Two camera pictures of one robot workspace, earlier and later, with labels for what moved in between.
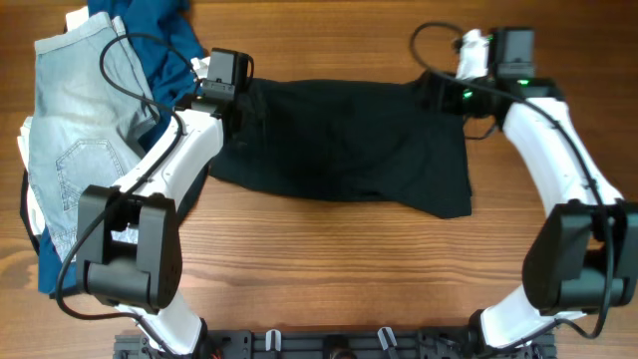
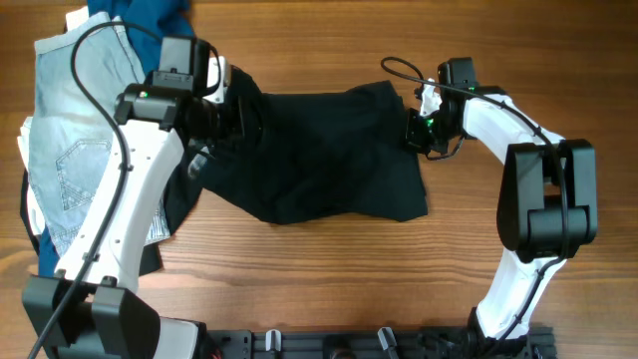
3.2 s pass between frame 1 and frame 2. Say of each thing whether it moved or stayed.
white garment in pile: stayed
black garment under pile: stayed
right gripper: moved
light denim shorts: stayed
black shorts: moved
